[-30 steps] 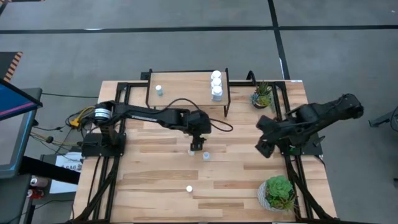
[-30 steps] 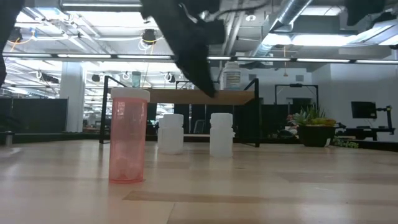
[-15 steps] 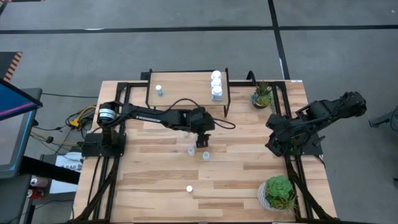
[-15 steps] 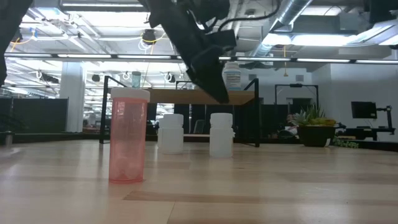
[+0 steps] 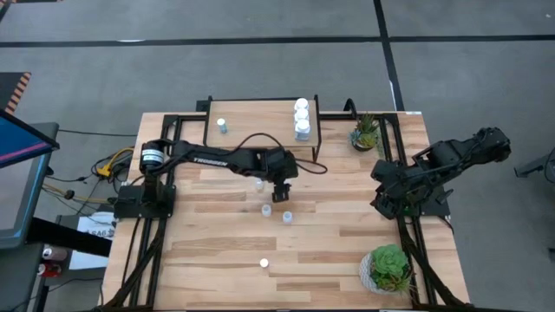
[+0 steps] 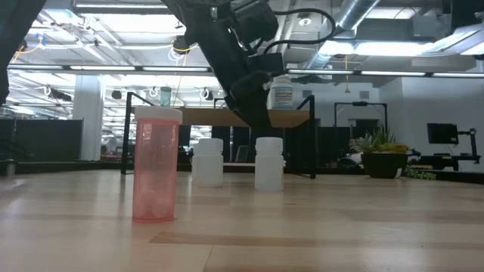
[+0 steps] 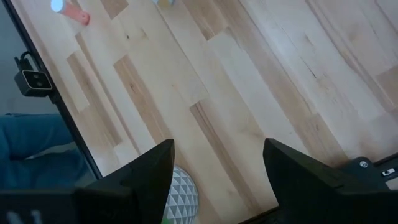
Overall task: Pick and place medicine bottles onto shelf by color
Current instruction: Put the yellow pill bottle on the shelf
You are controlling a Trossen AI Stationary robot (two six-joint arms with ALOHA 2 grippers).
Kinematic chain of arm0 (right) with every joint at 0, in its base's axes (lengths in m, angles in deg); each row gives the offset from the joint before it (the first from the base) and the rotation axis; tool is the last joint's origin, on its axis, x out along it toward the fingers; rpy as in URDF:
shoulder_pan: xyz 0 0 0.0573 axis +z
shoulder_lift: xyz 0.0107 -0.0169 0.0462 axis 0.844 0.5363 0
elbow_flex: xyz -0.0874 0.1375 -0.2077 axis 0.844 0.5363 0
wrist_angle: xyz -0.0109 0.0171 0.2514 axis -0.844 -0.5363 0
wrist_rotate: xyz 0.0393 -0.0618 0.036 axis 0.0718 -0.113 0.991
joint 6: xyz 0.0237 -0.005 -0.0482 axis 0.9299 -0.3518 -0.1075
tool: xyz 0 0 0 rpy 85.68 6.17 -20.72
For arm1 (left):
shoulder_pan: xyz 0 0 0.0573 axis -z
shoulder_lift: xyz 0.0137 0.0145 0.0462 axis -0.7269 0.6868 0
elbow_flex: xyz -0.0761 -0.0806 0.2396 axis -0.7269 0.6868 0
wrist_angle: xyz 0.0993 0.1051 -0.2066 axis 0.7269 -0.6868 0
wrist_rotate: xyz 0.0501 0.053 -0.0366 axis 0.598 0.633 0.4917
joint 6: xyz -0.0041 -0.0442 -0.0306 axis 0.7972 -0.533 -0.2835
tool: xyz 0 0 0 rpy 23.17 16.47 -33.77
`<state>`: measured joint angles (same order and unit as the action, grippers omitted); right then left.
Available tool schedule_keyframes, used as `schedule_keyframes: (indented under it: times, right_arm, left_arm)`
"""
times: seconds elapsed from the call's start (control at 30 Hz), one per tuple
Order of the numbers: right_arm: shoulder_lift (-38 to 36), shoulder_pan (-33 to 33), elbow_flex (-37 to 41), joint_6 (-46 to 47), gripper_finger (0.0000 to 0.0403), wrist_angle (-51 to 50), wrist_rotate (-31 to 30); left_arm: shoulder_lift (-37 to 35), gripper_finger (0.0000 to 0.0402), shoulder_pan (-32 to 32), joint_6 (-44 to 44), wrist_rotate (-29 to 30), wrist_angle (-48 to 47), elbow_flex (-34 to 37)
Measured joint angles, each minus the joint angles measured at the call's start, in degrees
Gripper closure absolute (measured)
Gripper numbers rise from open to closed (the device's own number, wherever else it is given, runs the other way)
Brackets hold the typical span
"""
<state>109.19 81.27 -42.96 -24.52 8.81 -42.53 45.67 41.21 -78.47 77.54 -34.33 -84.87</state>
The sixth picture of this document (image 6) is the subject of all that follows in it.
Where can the round ceiling sensor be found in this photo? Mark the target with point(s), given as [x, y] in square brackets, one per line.
[304, 21]

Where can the white labelled medicine bottle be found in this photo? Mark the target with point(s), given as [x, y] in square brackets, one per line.
[283, 94]

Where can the wooden shelf with black legs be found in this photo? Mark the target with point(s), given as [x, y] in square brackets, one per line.
[211, 117]

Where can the black background desk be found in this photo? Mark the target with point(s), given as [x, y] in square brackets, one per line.
[446, 160]

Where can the person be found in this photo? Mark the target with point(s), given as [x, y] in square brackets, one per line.
[354, 145]

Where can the grey office chair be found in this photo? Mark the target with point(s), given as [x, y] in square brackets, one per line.
[242, 154]

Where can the small translucent white bottle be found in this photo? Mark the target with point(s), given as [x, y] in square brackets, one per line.
[269, 166]
[210, 162]

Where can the succulent plant in dark pot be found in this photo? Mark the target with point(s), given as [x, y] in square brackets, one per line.
[383, 166]

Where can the dark computer monitor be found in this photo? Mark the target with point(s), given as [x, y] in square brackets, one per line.
[442, 133]

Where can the black partition panel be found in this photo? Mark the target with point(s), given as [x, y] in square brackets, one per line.
[45, 140]

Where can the black metal frame stand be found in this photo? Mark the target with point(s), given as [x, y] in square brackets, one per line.
[359, 103]

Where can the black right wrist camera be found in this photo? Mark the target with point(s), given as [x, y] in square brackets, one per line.
[272, 63]

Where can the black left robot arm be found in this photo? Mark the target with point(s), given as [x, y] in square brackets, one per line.
[11, 38]

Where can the grey metal cylinder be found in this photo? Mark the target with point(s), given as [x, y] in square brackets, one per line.
[9, 168]

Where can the black aluminium table frame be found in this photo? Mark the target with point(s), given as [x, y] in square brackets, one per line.
[56, 168]

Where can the white building column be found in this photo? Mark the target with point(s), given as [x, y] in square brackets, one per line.
[89, 117]

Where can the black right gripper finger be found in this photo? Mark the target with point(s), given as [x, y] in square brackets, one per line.
[257, 113]

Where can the overhead LED light bar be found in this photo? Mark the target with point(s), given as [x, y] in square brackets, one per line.
[378, 73]

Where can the silver spiral air duct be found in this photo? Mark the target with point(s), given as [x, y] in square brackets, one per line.
[355, 13]

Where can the teal translucent pill bottle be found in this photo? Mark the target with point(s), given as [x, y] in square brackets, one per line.
[165, 97]

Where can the orange translucent pill bottle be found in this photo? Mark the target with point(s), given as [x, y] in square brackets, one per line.
[157, 166]

